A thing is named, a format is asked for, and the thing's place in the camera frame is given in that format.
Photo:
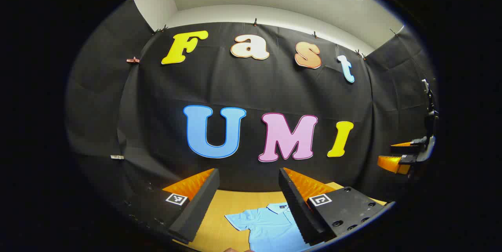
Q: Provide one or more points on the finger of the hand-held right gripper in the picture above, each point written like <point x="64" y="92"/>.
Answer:
<point x="392" y="164"/>
<point x="402" y="147"/>

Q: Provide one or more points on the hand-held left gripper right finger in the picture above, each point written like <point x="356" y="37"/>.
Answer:
<point x="294" y="205"/>

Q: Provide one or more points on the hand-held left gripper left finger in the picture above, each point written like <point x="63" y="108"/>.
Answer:
<point x="198" y="209"/>

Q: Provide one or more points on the light blue T-shirt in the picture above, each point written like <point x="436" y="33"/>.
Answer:
<point x="266" y="230"/>

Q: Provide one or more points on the silver metal clip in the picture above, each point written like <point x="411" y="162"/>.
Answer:
<point x="117" y="157"/>

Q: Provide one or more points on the black backdrop cloth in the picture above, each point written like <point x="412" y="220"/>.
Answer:
<point x="251" y="87"/>

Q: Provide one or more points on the pink cloth clip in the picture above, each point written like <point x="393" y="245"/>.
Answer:
<point x="133" y="60"/>

